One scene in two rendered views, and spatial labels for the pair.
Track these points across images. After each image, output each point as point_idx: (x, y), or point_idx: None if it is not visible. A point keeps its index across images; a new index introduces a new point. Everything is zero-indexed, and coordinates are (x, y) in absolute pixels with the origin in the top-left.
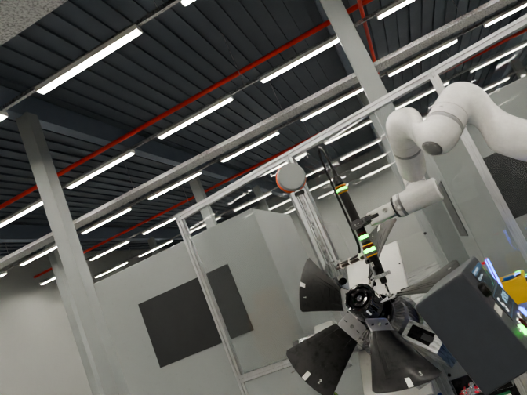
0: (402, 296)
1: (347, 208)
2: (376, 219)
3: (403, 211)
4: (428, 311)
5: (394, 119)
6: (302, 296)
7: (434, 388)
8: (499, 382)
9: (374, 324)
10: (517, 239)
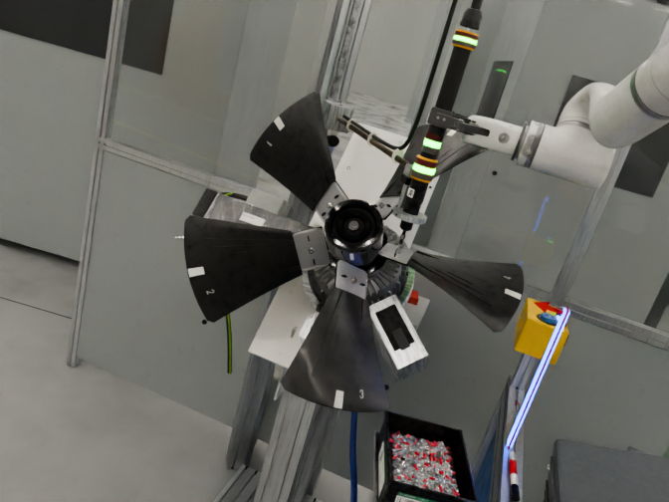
0: (403, 242)
1: (449, 80)
2: (480, 138)
3: (526, 160)
4: None
5: None
6: (266, 139)
7: None
8: None
9: (346, 275)
10: (576, 250)
